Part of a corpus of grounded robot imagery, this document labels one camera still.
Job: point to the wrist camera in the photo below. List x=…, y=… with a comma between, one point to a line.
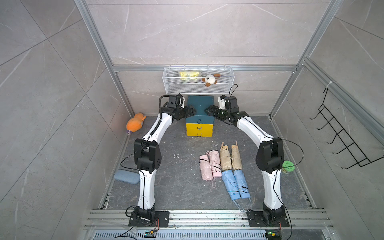
x=176, y=101
x=227, y=103

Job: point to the pink umbrella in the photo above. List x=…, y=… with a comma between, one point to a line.
x=215, y=163
x=205, y=167

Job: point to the orange plush toy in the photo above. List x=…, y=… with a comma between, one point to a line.
x=135, y=123

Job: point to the yellow packet in basket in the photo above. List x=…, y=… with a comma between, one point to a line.
x=189, y=75

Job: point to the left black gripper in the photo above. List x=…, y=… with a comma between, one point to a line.
x=187, y=114

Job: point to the beige folded umbrella right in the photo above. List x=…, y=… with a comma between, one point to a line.
x=236, y=158

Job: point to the blue folded umbrella left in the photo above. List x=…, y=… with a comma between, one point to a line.
x=231, y=185

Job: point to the black wall hook rack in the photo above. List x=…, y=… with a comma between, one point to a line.
x=359, y=157

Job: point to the blue folded umbrella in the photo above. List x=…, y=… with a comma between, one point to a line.
x=231, y=185
x=242, y=184

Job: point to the white wire wall basket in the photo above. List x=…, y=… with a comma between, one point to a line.
x=174, y=85

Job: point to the blue grey sponge pad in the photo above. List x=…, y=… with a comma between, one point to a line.
x=127, y=177

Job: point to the brown white plush dog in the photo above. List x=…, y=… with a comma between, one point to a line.
x=211, y=80

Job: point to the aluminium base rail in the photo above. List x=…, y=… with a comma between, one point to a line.
x=208, y=225

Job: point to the beige folded umbrella left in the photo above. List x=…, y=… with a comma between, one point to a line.
x=225, y=158

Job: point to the beige folded umbrella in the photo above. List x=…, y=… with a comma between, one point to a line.
x=225, y=158
x=236, y=158

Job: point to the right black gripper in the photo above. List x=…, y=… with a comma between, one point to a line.
x=212, y=108

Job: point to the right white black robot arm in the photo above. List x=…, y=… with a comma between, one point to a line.
x=269, y=160

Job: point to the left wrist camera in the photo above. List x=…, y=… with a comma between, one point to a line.
x=176, y=101

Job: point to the green round lid container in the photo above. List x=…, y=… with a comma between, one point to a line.
x=288, y=167

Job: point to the blue folded umbrella right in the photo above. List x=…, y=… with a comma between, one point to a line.
x=242, y=184

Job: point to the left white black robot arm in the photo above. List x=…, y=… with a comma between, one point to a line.
x=148, y=157

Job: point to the teal drawer cabinet yellow base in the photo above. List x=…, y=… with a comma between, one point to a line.
x=201, y=124

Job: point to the aluminium frame profile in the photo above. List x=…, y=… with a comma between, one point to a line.
x=370, y=122

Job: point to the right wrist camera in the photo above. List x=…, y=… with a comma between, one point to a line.
x=227, y=103

